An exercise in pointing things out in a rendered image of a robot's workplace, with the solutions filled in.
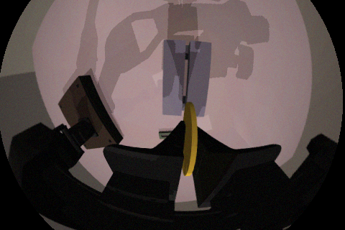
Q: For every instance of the gold coin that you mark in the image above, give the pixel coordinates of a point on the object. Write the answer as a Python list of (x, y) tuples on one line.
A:
[(191, 139)]

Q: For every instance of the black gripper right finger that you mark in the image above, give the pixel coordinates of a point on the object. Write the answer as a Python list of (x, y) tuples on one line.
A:
[(215, 163)]

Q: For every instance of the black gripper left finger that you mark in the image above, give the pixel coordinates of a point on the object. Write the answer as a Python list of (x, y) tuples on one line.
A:
[(163, 162)]

